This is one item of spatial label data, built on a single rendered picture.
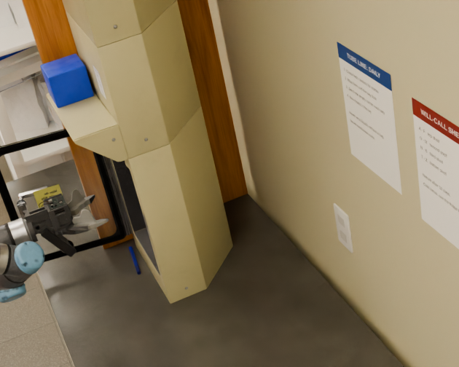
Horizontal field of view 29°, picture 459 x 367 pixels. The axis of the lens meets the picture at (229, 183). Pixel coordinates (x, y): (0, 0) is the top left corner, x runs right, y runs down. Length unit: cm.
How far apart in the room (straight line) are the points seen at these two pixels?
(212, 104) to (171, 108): 44
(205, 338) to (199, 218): 32
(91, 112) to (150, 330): 60
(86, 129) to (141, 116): 14
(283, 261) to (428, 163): 90
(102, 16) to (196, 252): 71
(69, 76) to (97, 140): 22
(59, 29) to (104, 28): 39
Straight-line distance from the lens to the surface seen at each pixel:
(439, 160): 163
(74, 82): 228
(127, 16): 205
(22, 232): 233
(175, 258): 236
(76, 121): 220
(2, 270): 219
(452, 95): 152
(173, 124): 220
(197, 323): 235
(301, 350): 220
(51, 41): 242
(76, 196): 241
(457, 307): 181
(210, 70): 258
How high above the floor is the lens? 244
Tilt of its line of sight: 32 degrees down
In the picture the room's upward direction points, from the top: 12 degrees counter-clockwise
